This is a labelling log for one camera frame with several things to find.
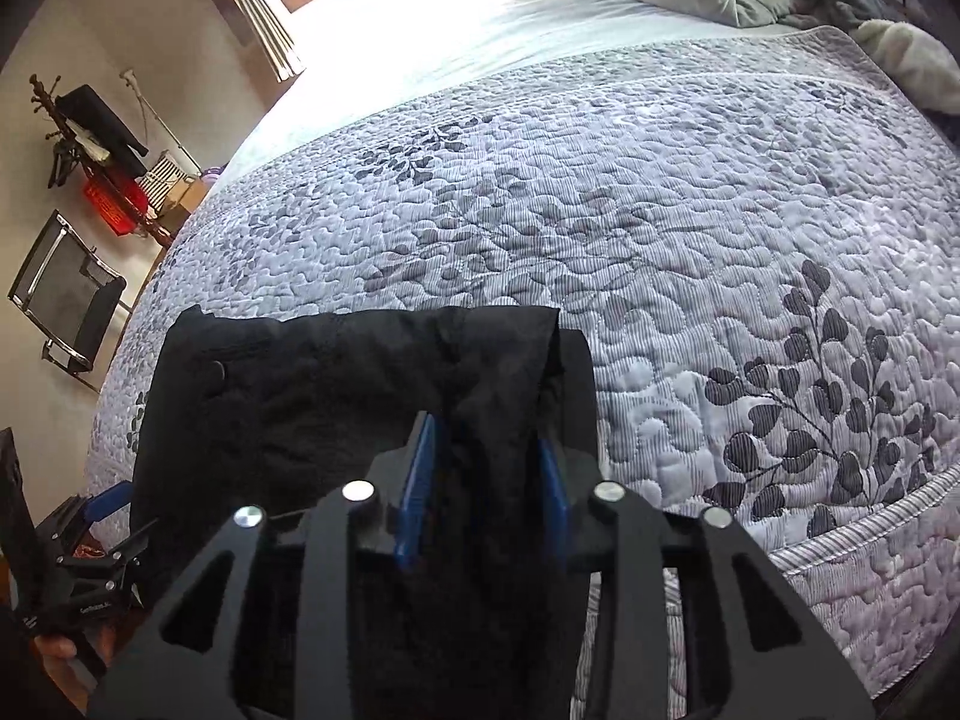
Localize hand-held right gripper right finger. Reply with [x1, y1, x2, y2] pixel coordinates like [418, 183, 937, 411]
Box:
[534, 435, 875, 720]

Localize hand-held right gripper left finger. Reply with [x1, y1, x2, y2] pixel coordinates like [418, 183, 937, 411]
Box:
[86, 411, 443, 720]

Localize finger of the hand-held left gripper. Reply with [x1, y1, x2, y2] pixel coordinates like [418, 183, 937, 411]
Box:
[56, 517, 162, 616]
[41, 480, 134, 563]

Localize black pants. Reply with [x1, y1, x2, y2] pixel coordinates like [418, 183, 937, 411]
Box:
[129, 305, 601, 720]

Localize person's left hand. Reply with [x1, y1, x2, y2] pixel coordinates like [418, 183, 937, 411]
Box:
[34, 626, 117, 713]

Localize black folding chair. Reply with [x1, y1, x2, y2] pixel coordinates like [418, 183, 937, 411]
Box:
[7, 210, 128, 391]

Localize grey quilted leaf-print bedspread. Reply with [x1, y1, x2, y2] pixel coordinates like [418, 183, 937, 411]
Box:
[86, 24, 960, 720]

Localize red bag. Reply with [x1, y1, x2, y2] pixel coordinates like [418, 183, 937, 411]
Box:
[81, 176, 145, 237]

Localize cardboard box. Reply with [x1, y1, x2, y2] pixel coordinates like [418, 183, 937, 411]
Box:
[154, 180, 211, 237]

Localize striped white bag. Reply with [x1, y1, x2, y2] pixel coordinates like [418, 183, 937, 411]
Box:
[142, 152, 188, 203]

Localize wooden coat rack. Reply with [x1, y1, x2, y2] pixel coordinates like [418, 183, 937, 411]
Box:
[28, 73, 181, 248]

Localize white metal stand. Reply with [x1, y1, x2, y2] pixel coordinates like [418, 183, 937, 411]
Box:
[124, 69, 203, 175]

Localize pale bed sheet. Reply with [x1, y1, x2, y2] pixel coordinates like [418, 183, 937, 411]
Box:
[217, 0, 811, 181]

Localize striped curtain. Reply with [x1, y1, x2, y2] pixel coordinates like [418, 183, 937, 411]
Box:
[202, 0, 305, 83]

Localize white fleece blanket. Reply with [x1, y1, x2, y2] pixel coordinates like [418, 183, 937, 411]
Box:
[855, 19, 960, 117]

